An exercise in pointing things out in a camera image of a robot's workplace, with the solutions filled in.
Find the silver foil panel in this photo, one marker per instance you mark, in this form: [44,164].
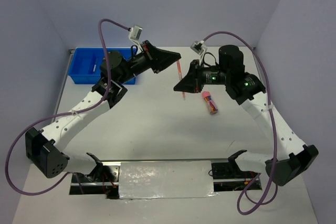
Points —
[164,180]

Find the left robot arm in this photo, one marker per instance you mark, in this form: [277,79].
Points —
[46,147]

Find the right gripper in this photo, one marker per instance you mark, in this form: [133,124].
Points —
[193,80]

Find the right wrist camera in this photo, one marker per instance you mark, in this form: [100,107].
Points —
[199,48]

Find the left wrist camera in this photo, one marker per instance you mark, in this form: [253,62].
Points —
[134,34]

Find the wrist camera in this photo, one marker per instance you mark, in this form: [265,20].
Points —
[199,48]
[134,34]

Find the blue ink pen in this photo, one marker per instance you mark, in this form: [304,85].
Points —
[95,66]

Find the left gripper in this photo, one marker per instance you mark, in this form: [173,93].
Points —
[157,60]

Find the blue compartment bin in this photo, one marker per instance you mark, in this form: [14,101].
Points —
[82,64]

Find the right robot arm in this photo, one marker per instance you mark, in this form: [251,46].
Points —
[293,155]

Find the pink cap clear tube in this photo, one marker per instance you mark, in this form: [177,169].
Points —
[211,105]

